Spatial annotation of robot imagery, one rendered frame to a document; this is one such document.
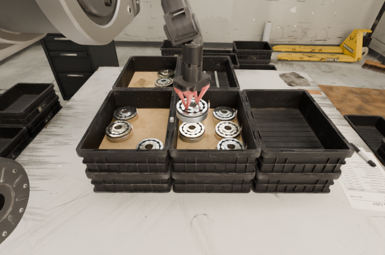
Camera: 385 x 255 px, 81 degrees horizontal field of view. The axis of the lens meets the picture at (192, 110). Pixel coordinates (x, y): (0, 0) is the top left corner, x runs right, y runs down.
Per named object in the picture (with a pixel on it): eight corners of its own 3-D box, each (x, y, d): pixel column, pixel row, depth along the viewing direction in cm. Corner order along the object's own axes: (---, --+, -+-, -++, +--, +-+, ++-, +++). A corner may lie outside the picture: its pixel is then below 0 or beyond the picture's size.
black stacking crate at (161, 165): (169, 176, 78) (167, 153, 72) (84, 176, 79) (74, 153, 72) (176, 110, 111) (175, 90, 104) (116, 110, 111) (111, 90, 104)
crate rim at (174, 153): (261, 157, 73) (262, 152, 71) (168, 157, 73) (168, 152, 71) (240, 93, 105) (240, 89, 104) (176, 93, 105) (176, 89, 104)
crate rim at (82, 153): (168, 157, 73) (167, 152, 71) (75, 157, 73) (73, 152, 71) (176, 93, 105) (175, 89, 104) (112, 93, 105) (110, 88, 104)
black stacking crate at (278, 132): (342, 176, 78) (356, 153, 72) (256, 176, 78) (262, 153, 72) (298, 110, 111) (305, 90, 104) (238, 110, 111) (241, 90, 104)
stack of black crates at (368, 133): (401, 174, 161) (420, 151, 148) (357, 172, 162) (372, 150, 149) (368, 136, 194) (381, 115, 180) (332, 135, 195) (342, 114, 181)
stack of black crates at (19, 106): (46, 160, 172) (20, 113, 145) (8, 159, 173) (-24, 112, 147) (72, 126, 204) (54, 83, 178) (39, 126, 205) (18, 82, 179)
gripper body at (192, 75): (172, 85, 67) (171, 61, 62) (196, 74, 73) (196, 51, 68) (187, 93, 63) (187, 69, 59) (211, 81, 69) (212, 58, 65)
